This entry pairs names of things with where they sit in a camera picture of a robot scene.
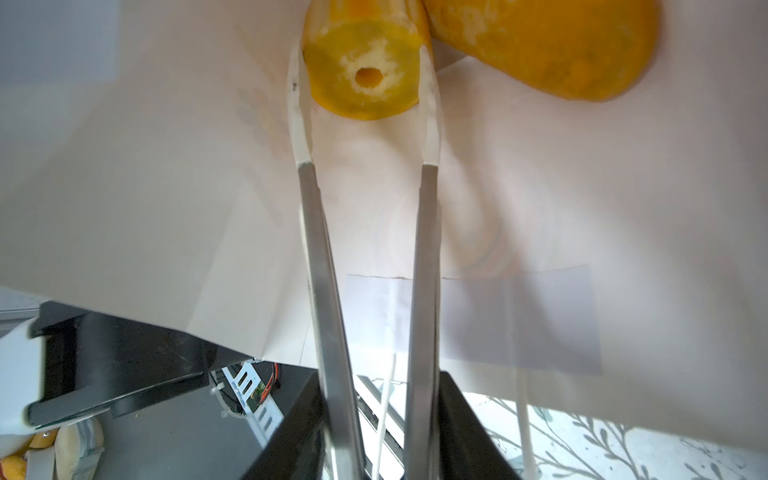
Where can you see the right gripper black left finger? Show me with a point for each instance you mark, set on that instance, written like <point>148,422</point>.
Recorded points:
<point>296,450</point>

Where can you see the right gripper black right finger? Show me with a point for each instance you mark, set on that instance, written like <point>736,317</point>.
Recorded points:
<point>466,451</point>

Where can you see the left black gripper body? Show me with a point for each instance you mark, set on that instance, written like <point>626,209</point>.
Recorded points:
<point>94,362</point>

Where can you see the metal tongs with white tips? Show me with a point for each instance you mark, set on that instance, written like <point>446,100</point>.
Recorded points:
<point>371,224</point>

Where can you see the white printed paper bag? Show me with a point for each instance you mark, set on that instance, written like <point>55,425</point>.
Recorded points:
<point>617,251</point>

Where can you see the long yellow fake baguette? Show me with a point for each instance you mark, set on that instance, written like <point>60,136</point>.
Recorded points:
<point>576,50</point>

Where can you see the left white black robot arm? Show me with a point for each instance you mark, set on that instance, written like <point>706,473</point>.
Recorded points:
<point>21,379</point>

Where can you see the yellow red plush toy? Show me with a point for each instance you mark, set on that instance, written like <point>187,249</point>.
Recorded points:
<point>29,457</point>

